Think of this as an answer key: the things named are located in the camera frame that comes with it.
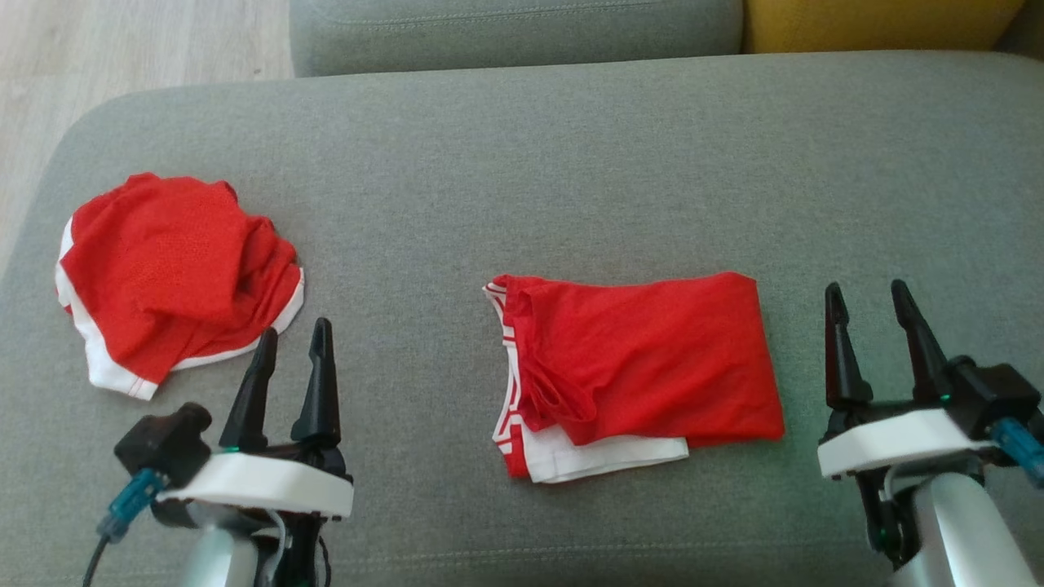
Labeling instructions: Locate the red Bulls basketball jersey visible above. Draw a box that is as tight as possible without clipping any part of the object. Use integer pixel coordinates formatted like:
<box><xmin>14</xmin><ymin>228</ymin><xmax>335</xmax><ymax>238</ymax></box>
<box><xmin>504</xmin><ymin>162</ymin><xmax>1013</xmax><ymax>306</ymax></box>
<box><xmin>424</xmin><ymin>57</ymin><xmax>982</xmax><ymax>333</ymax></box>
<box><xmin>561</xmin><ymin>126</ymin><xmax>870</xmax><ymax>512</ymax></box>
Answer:
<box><xmin>483</xmin><ymin>271</ymin><xmax>786</xmax><ymax>484</ymax></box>

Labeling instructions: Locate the grey sofa back cushion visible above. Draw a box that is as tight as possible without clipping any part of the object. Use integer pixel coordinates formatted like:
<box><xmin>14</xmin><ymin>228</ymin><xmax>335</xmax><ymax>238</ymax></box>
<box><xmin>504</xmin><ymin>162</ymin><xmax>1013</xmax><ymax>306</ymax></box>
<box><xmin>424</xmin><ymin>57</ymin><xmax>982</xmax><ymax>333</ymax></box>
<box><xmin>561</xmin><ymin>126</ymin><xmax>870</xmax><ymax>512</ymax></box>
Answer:
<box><xmin>289</xmin><ymin>0</ymin><xmax>745</xmax><ymax>79</ymax></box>
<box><xmin>995</xmin><ymin>0</ymin><xmax>1044</xmax><ymax>62</ymax></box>

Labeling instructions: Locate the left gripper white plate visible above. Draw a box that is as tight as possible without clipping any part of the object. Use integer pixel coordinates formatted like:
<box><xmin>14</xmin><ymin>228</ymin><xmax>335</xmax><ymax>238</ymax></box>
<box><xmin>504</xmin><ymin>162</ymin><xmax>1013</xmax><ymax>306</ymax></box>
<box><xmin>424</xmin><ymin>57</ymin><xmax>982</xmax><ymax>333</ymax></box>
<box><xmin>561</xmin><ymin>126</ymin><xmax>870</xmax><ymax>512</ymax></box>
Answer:
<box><xmin>155</xmin><ymin>318</ymin><xmax>356</xmax><ymax>587</ymax></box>

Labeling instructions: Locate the red shorts white trim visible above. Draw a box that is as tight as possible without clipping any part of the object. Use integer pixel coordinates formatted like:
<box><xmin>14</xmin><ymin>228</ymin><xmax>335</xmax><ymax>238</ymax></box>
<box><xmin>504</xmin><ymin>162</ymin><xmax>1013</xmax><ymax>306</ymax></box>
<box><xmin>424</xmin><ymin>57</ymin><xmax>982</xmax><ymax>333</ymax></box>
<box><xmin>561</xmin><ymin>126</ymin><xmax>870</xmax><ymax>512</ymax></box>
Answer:
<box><xmin>55</xmin><ymin>171</ymin><xmax>307</xmax><ymax>402</ymax></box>

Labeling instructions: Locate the grey sofa seat cushion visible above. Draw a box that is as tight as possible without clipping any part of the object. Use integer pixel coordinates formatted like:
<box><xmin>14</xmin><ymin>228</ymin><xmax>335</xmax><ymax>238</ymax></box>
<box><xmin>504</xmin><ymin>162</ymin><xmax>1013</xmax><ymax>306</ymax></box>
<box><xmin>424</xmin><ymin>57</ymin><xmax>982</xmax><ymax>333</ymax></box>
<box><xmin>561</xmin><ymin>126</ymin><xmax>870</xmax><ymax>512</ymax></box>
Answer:
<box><xmin>0</xmin><ymin>51</ymin><xmax>1044</xmax><ymax>587</ymax></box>

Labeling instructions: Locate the yellow cushion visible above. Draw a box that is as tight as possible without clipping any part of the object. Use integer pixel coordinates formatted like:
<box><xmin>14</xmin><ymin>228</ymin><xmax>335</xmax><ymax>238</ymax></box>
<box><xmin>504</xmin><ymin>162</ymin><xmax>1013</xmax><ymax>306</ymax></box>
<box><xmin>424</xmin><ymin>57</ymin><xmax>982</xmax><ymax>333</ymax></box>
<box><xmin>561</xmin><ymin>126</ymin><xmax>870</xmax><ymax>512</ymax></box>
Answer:
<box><xmin>742</xmin><ymin>0</ymin><xmax>1027</xmax><ymax>55</ymax></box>

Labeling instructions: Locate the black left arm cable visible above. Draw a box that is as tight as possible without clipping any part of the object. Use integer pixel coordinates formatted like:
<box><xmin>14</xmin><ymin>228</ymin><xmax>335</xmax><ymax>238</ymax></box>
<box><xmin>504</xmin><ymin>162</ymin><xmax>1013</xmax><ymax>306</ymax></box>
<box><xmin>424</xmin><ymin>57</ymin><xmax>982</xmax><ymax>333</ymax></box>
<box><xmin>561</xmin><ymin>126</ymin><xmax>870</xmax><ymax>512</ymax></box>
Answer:
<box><xmin>82</xmin><ymin>469</ymin><xmax>170</xmax><ymax>587</ymax></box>

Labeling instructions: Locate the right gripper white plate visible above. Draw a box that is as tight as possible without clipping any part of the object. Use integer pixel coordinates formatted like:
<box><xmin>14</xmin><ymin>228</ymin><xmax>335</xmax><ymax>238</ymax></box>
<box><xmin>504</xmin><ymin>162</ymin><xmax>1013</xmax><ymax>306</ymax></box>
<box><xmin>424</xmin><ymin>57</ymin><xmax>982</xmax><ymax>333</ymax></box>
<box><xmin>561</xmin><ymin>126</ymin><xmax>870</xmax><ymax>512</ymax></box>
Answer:
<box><xmin>818</xmin><ymin>280</ymin><xmax>992</xmax><ymax>563</ymax></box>

